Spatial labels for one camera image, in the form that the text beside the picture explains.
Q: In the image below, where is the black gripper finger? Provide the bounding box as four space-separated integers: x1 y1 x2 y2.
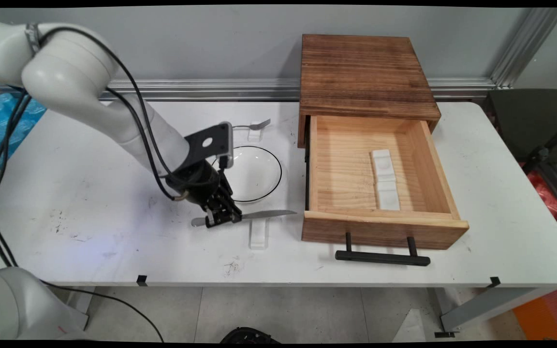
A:
217 186 243 223
205 199 229 229

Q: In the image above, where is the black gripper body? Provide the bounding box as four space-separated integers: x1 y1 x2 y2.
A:
168 159 234 212

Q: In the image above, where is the metal table knife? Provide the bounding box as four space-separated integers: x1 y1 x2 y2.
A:
191 209 297 228

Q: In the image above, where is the white plate with black rim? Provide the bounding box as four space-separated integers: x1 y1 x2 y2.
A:
211 145 283 203

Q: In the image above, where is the metal fork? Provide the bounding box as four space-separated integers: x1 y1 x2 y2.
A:
233 118 272 131

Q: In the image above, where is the light wooden drawer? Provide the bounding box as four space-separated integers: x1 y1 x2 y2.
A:
301 115 470 250

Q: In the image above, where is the black round device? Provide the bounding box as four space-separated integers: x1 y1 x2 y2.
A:
220 327 281 344

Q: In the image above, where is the narrow white table leg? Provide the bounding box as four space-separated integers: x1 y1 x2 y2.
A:
63 287 96 332

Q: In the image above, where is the blue bubble wrap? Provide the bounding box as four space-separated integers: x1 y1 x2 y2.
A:
0 91 47 182

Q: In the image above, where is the wide white table leg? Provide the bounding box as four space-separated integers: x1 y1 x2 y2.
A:
433 287 552 334

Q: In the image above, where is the red bag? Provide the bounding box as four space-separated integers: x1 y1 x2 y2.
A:
520 162 557 231

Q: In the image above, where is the slanted aluminium profile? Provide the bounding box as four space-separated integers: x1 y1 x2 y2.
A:
490 7 557 90

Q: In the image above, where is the orange box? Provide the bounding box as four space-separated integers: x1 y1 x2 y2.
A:
513 288 557 341

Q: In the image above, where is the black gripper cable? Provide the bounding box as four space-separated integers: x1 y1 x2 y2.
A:
0 25 187 271

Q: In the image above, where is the black camera cable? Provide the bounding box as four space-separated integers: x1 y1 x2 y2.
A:
0 25 229 341

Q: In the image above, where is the black camera mounting bracket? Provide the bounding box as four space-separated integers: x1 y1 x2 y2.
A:
183 123 231 170

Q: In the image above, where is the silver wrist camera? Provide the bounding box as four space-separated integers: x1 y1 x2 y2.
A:
218 122 235 170

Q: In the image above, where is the horizontal aluminium rail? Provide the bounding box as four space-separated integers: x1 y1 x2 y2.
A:
0 79 497 102

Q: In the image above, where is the black drawer handle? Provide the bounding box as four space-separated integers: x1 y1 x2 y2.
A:
335 232 431 267

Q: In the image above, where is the grey cable strap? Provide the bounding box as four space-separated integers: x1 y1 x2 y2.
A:
25 23 42 53

